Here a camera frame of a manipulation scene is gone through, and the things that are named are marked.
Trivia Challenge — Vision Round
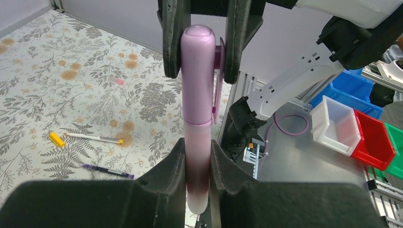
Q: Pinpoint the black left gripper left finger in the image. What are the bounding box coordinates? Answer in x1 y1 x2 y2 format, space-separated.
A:
0 139 186 228

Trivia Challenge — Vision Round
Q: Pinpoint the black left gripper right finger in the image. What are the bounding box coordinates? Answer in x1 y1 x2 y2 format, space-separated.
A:
210 141 387 228

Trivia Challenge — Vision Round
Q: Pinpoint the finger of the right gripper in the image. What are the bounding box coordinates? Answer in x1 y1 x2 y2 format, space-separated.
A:
224 0 266 84
157 0 191 79

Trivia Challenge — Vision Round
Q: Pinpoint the purple highlighter cap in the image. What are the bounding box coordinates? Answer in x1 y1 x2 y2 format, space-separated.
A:
181 25 225 125

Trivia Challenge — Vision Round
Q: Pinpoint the pink highlighter pen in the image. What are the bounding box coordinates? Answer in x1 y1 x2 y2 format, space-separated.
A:
184 121 212 215

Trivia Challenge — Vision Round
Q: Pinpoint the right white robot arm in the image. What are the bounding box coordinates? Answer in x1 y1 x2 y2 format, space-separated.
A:
157 0 403 228

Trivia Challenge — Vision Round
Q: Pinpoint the dark purple pen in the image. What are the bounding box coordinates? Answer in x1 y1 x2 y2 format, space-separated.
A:
81 164 135 180

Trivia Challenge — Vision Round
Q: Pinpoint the white plastic bin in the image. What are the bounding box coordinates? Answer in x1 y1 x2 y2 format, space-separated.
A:
310 95 362 157

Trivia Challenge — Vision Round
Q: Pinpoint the blue plastic bin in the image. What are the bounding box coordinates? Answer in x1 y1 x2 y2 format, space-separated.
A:
310 69 383 119

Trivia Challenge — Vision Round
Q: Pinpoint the red plastic bin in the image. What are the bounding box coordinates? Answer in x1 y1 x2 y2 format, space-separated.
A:
351 110 396 171

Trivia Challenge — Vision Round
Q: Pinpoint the green plastic bin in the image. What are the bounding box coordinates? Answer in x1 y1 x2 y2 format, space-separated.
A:
367 123 403 180

